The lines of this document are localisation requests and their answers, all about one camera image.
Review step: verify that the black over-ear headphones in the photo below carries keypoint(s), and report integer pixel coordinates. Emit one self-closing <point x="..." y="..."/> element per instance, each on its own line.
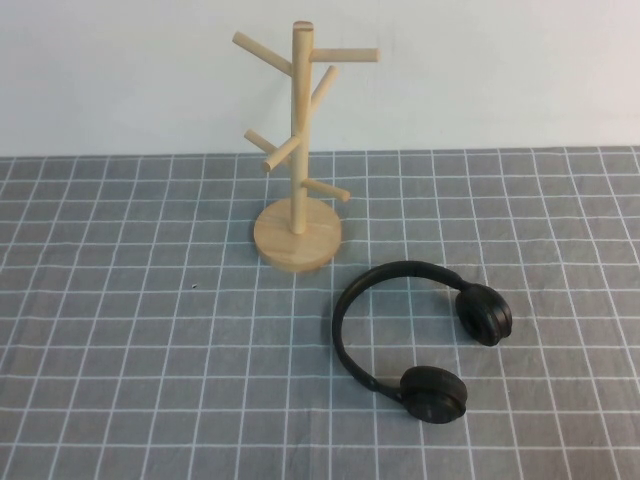
<point x="435" y="395"/>

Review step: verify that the grey white-checked tablecloth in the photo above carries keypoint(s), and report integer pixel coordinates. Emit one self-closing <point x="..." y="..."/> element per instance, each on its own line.
<point x="150" y="350"/>

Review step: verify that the wooden tree-shaped headphone stand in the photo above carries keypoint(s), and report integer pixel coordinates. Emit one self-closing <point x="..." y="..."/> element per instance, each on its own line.
<point x="299" y="240"/>

